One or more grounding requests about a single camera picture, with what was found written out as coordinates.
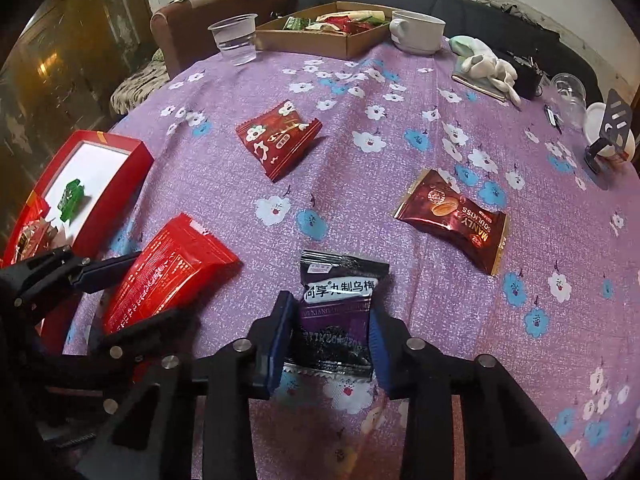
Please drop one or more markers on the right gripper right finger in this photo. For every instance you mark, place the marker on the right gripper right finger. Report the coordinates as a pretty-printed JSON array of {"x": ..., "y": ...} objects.
[{"x": 387, "y": 342}]

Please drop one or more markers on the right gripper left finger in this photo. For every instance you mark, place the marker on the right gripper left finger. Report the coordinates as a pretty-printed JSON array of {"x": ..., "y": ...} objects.
[{"x": 270, "y": 337}]

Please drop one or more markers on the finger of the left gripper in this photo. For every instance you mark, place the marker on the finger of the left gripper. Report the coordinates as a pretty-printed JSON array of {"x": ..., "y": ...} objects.
[
  {"x": 170, "y": 330},
  {"x": 51, "y": 277}
]

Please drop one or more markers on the red patterned snack packet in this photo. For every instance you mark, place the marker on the red patterned snack packet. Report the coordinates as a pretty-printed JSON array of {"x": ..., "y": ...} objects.
[{"x": 35, "y": 239}]

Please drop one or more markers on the green snack packet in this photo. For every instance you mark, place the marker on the green snack packet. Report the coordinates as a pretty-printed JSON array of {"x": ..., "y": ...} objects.
[{"x": 73, "y": 195}]

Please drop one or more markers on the black purple plum packet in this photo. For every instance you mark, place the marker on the black purple plum packet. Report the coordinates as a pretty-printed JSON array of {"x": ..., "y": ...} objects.
[{"x": 331, "y": 335}]

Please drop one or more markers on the dark red cookie packet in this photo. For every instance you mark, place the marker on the dark red cookie packet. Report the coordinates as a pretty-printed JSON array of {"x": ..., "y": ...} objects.
[{"x": 432, "y": 206}]

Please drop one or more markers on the red flower snack packet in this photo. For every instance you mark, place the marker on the red flower snack packet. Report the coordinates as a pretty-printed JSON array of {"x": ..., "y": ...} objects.
[{"x": 279, "y": 138}]

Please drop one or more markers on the red gift box tray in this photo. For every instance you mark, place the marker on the red gift box tray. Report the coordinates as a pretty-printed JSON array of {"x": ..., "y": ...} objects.
[{"x": 111, "y": 168}]

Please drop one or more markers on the purple floral tablecloth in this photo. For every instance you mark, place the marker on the purple floral tablecloth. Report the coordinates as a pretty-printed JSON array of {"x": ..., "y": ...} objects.
[{"x": 562, "y": 313}]

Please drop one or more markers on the wooden glass cabinet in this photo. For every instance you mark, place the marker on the wooden glass cabinet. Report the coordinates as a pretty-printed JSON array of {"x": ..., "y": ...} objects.
[{"x": 58, "y": 78}]

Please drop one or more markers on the patterned blanket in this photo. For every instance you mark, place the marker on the patterned blanket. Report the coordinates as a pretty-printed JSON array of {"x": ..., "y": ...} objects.
[{"x": 135, "y": 89}]

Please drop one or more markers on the brown armchair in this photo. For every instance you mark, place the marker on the brown armchair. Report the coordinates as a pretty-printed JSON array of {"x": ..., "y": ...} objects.
[{"x": 180, "y": 29}]

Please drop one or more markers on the black pen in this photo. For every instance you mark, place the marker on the black pen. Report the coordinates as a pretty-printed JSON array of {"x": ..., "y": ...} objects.
[{"x": 553, "y": 118}]

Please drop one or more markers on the clear plastic cup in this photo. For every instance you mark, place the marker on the clear plastic cup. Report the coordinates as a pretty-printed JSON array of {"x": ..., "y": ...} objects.
[{"x": 235, "y": 38}]

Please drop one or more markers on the white plush toy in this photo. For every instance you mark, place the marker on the white plush toy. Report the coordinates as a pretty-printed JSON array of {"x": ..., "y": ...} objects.
[{"x": 478, "y": 66}]

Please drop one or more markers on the black phone stand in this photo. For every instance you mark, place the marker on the black phone stand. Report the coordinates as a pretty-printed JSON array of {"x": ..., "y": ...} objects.
[{"x": 607, "y": 129}]

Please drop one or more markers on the brown cardboard snack box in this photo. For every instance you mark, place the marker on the brown cardboard snack box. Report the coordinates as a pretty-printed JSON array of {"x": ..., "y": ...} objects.
[{"x": 339, "y": 29}]

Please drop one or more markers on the clear glass jar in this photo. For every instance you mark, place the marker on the clear glass jar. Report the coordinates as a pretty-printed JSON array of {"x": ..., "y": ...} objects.
[{"x": 569, "y": 97}]

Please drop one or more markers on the white ceramic mug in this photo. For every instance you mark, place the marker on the white ceramic mug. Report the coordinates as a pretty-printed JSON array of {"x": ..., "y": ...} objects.
[{"x": 416, "y": 33}]

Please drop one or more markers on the black leather sofa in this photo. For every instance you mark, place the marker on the black leather sofa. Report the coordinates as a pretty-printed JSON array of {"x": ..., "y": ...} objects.
[{"x": 502, "y": 31}]

